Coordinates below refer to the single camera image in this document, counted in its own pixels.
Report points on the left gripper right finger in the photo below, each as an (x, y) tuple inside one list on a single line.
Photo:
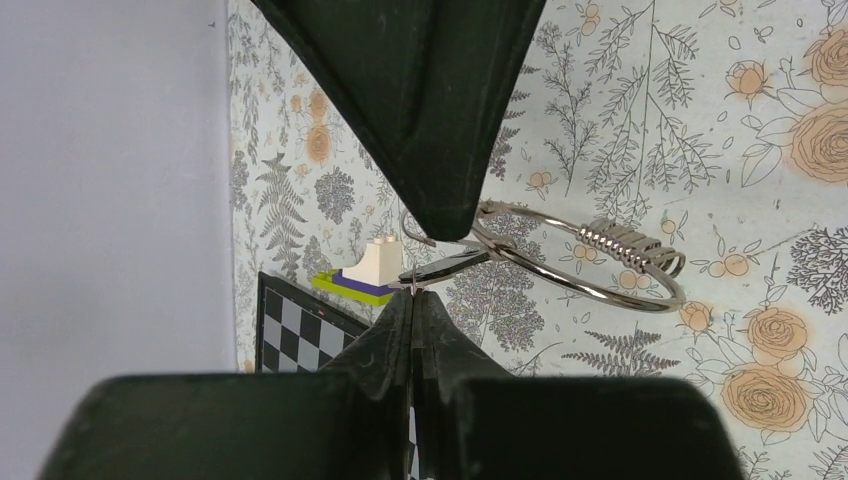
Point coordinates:
[(475, 420)]

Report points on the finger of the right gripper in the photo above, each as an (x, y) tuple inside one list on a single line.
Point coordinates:
[(424, 85)]

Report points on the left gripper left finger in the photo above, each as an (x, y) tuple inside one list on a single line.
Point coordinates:
[(181, 426)]

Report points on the metal keyring with keys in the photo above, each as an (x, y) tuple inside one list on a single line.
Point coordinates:
[(601, 260)]

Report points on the black white chessboard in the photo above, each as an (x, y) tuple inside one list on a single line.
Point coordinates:
[(298, 331)]

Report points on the green white small block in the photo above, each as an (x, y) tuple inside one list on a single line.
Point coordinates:
[(373, 280)]

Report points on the floral patterned mat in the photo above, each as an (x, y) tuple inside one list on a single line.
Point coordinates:
[(718, 127)]

